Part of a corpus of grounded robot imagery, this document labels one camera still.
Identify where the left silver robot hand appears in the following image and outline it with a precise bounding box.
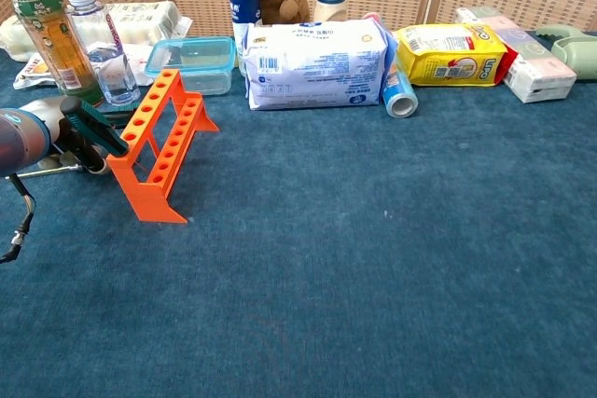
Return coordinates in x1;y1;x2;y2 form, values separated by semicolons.
21;95;111;175

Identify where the small green thin-shaft screwdriver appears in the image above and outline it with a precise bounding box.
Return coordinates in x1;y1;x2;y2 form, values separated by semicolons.
59;97;130;157

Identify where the silver black precision screwdriver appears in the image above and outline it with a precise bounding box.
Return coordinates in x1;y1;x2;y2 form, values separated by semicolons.
16;162;111;180

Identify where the orange screwdriver rack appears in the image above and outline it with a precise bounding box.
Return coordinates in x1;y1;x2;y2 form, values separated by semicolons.
106;68;220;225

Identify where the green tea bottle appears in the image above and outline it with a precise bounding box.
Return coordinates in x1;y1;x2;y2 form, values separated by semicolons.
0;0;105;108

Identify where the large green black screwdriver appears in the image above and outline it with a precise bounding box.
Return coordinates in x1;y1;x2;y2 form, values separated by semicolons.
95;106;141;131

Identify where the clear water bottle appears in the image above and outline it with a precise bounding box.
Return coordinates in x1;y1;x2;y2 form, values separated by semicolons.
63;0;141;106

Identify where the white paper roll pack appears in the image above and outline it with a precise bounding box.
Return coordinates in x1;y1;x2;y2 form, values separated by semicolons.
0;0;193;62

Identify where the clear blue-rimmed food container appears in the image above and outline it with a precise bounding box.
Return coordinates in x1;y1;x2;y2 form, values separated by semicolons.
144;35;237;97

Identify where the blue spray can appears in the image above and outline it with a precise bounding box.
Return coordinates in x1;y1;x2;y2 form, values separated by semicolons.
224;0;262;76

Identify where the white wet wipes pack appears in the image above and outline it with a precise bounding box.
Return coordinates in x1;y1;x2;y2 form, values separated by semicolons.
243;15;397;112

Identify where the blue carpet table cover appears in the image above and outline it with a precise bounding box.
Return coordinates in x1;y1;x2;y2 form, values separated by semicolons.
0;29;597;398

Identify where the blue plastic wrap roll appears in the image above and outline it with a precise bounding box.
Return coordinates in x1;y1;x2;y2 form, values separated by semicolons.
363;10;420;119

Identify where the yellow Lipo snack bag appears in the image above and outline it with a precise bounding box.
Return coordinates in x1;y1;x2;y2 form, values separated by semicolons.
394;23;509;88

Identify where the red yellow snack box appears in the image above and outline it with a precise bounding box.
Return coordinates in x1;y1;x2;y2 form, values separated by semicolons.
493;50;520;85

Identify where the pastel tissue box pack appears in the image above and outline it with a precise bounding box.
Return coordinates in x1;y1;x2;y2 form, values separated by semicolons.
454;6;578;104

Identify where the green lint roller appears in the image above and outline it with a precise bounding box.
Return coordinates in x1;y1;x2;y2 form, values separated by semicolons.
534;24;597;81

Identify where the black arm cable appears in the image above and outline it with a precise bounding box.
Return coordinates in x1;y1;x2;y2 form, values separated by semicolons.
0;172;37;265

